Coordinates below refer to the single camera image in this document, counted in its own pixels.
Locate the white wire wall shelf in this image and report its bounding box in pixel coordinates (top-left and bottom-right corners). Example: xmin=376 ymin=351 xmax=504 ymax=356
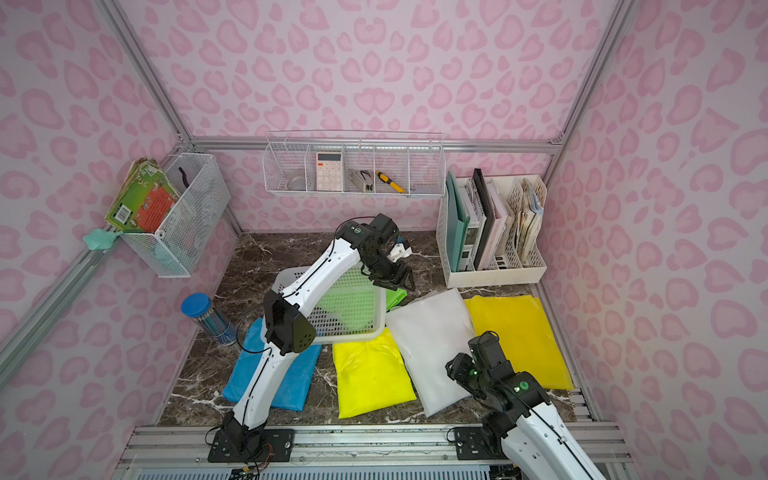
xmin=262 ymin=130 xmax=447 ymax=198

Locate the green red booklet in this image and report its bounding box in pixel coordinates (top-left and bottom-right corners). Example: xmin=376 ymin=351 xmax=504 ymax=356
xmin=105 ymin=158 xmax=180 ymax=234

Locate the yellow utility knife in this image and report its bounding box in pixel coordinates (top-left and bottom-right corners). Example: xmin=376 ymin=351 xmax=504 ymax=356
xmin=376 ymin=171 xmax=406 ymax=194

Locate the golden yellow folded raincoat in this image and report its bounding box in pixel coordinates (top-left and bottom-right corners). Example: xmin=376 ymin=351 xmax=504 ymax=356
xmin=465 ymin=295 xmax=574 ymax=390

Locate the white perforated plastic basket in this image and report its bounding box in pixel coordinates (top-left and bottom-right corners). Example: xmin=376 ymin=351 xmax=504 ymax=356
xmin=307 ymin=264 xmax=386 ymax=346

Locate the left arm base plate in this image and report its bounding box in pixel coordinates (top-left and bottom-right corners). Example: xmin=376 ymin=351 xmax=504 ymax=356
xmin=207 ymin=428 xmax=296 ymax=464

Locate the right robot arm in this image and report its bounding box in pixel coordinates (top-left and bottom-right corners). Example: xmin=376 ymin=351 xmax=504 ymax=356
xmin=446 ymin=331 xmax=604 ymax=479

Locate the white raincoat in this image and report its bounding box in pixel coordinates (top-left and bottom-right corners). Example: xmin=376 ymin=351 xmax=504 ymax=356
xmin=385 ymin=289 xmax=475 ymax=417

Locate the white desktop file organizer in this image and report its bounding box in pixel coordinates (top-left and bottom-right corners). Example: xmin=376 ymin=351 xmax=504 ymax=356
xmin=436 ymin=175 xmax=547 ymax=288

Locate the green folded raincoat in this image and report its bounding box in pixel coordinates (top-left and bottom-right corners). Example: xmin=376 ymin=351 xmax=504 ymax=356
xmin=309 ymin=285 xmax=407 ymax=343

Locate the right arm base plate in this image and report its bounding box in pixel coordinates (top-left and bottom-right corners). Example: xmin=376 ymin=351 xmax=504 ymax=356
xmin=446 ymin=426 xmax=508 ymax=461

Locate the teal folder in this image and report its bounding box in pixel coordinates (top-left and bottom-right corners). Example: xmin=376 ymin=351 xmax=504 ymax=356
xmin=446 ymin=171 xmax=468 ymax=272

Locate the black folder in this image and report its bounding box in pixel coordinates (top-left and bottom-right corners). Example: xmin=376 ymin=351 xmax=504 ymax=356
xmin=472 ymin=168 xmax=496 ymax=271

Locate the white pink calculator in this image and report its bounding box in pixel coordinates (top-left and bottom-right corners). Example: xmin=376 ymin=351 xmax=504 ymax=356
xmin=315 ymin=152 xmax=343 ymax=192

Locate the beige paper stack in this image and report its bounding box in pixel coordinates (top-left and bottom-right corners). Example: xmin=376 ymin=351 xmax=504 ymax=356
xmin=517 ymin=179 xmax=544 ymax=266

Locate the white mesh wall basket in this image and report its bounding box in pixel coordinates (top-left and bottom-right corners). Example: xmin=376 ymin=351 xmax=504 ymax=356
xmin=121 ymin=153 xmax=231 ymax=278

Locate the mint green wall hook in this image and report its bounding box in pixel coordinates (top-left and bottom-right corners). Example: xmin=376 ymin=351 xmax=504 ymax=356
xmin=82 ymin=229 xmax=122 ymax=251

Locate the round metal tin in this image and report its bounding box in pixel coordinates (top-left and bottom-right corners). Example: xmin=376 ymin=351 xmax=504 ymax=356
xmin=286 ymin=175 xmax=307 ymax=192

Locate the blue lid pen canister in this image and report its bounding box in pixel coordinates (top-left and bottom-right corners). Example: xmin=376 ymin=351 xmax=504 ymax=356
xmin=181 ymin=293 xmax=236 ymax=346

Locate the blue raincoat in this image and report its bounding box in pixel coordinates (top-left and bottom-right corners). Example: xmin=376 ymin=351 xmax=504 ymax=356
xmin=221 ymin=316 xmax=323 ymax=413

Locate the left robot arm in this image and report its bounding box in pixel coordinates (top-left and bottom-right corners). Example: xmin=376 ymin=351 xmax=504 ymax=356
xmin=216 ymin=214 xmax=414 ymax=459

